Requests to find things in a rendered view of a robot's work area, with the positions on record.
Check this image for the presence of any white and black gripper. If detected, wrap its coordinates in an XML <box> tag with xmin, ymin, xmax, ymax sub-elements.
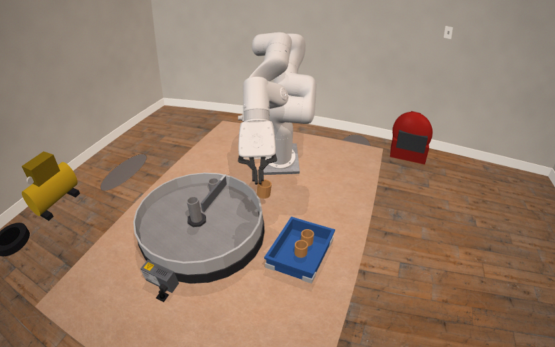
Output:
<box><xmin>238</xmin><ymin>119</ymin><xmax>277</xmax><ymax>185</ymax></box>

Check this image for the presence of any grey metal bushing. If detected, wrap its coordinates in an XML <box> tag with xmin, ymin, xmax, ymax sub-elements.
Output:
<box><xmin>208</xmin><ymin>178</ymin><xmax>219</xmax><ymax>191</ymax></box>
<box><xmin>189</xmin><ymin>211</ymin><xmax>202</xmax><ymax>223</ymax></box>
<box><xmin>187</xmin><ymin>197</ymin><xmax>201</xmax><ymax>214</ymax></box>

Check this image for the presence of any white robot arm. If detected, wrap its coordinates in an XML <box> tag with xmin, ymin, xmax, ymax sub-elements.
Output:
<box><xmin>238</xmin><ymin>32</ymin><xmax>317</xmax><ymax>170</ymax></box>

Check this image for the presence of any bronze bushing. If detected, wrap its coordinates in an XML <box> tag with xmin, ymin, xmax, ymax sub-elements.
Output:
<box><xmin>257</xmin><ymin>179</ymin><xmax>272</xmax><ymax>199</ymax></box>
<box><xmin>301</xmin><ymin>229</ymin><xmax>314</xmax><ymax>246</ymax></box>
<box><xmin>295</xmin><ymin>240</ymin><xmax>308</xmax><ymax>258</ymax></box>

